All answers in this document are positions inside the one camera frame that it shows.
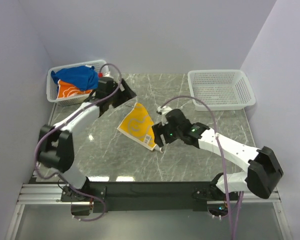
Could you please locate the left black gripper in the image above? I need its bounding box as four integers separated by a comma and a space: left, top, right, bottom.
107, 78, 137, 109

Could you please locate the yellow duck towel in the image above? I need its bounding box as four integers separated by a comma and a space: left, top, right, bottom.
117, 102, 156, 151

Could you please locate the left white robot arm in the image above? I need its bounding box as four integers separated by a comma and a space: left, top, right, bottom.
34, 76, 136, 201

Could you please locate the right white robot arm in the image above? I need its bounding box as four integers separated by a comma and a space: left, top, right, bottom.
152, 106, 284, 200

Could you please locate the blue towel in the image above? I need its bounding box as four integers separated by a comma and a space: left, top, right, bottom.
50, 65, 99, 91

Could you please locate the orange towel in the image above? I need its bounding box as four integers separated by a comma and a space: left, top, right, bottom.
56, 80, 92, 100

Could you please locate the left white plastic basket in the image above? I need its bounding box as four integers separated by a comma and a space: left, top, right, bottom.
46, 59, 109, 106

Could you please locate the white plastic basket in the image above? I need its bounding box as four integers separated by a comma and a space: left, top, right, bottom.
46, 59, 109, 106
187, 69, 256, 111

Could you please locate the right white plastic basket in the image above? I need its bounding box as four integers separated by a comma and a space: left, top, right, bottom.
187, 69, 256, 111

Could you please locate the black base beam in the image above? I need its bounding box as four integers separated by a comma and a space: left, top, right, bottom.
61, 181, 227, 214

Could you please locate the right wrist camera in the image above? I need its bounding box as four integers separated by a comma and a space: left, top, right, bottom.
156, 106, 173, 116

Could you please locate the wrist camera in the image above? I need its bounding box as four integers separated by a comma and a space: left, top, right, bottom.
156, 106, 173, 116
98, 71, 113, 78

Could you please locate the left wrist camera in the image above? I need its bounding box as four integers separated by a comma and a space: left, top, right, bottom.
98, 71, 113, 78

